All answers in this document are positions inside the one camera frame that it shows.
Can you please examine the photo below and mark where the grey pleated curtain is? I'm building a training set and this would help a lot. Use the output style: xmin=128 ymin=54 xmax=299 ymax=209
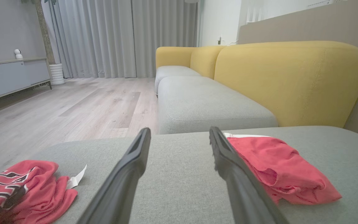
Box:
xmin=131 ymin=0 xmax=199 ymax=78
xmin=42 ymin=0 xmax=137 ymax=79

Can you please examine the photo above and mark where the red basketball shorts white trim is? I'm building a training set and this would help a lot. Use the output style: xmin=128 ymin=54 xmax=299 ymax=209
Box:
xmin=223 ymin=133 xmax=343 ymax=206

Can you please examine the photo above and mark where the large grey sofa seat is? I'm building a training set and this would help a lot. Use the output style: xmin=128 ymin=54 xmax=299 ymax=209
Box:
xmin=27 ymin=126 xmax=358 ymax=224

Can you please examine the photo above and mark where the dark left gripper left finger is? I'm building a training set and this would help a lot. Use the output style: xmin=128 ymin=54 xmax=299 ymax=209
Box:
xmin=76 ymin=127 xmax=152 ymax=224

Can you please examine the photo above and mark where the white ribbed plant pot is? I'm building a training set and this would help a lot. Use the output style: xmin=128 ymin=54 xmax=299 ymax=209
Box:
xmin=49 ymin=63 xmax=65 ymax=86

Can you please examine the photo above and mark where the grey TV cabinet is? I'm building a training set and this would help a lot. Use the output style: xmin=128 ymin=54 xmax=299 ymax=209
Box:
xmin=0 ymin=57 xmax=53 ymax=105

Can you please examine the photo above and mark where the medium grey sofa seat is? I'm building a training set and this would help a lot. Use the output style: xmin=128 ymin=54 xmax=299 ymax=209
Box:
xmin=157 ymin=76 xmax=279 ymax=135

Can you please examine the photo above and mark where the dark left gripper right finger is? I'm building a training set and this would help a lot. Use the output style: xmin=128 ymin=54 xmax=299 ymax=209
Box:
xmin=209 ymin=126 xmax=290 ymax=224

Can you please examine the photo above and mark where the narrow yellow sofa backrest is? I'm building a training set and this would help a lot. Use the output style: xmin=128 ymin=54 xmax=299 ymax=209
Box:
xmin=190 ymin=45 xmax=227 ymax=80

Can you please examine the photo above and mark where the low yellow sofa backrest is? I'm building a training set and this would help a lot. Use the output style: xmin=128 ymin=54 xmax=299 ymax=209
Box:
xmin=155 ymin=46 xmax=197 ymax=69

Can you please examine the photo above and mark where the large yellow sofa backrest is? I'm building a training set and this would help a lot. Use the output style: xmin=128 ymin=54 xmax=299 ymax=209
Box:
xmin=214 ymin=40 xmax=358 ymax=128

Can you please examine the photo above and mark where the red Bulls basketball jersey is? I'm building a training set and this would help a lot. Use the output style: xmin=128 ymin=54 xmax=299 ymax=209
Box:
xmin=0 ymin=160 xmax=88 ymax=224

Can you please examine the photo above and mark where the small grey sofa seat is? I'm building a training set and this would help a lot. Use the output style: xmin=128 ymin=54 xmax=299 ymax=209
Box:
xmin=154 ymin=65 xmax=202 ymax=96

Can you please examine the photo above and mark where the brown plant trunk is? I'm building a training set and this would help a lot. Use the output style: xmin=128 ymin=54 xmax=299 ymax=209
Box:
xmin=34 ymin=0 xmax=56 ymax=65

